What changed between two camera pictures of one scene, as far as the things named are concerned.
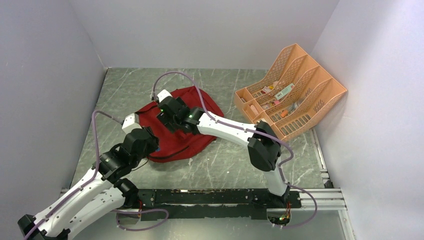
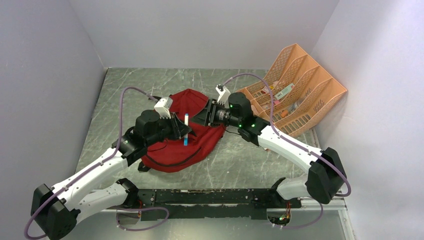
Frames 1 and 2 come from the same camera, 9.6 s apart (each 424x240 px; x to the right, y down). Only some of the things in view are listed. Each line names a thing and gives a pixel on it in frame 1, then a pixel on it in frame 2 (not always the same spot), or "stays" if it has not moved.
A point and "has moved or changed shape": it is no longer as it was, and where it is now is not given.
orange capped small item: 284,113 stays
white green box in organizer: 284,92 stays
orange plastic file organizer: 295,90 stays
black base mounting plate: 214,204 stays
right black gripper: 167,122 -> 207,116
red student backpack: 172,147 has moved or changed shape
